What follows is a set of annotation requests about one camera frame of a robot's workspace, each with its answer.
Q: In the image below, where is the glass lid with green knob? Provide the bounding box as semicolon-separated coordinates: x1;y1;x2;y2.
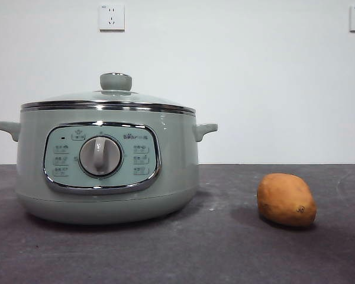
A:
20;72;197;115

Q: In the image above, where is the brown potato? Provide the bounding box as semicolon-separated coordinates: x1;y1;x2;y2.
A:
256;173;318;228

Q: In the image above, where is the green electric cooking pot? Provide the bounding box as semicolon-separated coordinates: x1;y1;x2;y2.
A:
0;106;219;225

